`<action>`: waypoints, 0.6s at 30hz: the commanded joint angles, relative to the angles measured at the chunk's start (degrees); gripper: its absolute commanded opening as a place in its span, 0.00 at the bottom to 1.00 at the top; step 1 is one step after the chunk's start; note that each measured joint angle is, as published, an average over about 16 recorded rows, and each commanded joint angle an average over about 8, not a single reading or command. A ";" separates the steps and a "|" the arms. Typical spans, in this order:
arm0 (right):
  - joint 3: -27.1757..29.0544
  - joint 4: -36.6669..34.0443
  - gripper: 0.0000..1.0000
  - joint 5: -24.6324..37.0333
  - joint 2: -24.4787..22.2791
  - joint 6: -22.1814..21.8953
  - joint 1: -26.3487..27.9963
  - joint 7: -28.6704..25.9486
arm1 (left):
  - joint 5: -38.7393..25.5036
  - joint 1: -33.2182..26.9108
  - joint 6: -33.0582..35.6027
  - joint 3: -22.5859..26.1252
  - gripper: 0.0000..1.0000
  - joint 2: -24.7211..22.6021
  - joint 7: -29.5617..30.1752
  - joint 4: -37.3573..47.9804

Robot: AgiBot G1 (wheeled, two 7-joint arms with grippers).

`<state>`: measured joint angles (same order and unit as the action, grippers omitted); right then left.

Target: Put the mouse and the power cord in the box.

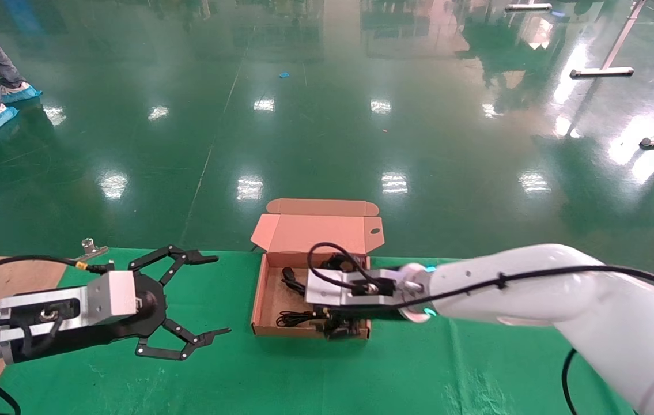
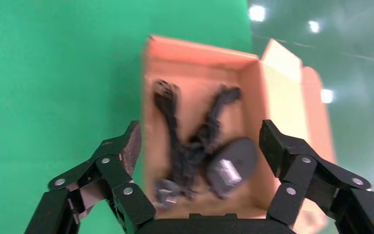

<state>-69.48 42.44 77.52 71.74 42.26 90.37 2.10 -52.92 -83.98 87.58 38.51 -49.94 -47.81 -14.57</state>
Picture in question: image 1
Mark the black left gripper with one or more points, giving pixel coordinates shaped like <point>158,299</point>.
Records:
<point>151,302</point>

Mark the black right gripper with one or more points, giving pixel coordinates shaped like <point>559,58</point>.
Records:
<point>370,312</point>

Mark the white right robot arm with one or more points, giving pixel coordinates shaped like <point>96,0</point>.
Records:
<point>534,288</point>

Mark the open brown cardboard box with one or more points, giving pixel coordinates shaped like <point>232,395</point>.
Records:
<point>315,230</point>

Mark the green table cloth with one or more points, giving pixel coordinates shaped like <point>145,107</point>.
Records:
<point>303,380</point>

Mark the silver metal binder clip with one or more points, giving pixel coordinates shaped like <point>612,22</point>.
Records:
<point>91,249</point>

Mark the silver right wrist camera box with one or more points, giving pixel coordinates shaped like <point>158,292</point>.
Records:
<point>332,294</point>

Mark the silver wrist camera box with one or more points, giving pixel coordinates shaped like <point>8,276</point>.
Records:
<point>110,297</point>
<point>332,294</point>

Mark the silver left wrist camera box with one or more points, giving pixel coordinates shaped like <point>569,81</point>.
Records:
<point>110,297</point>

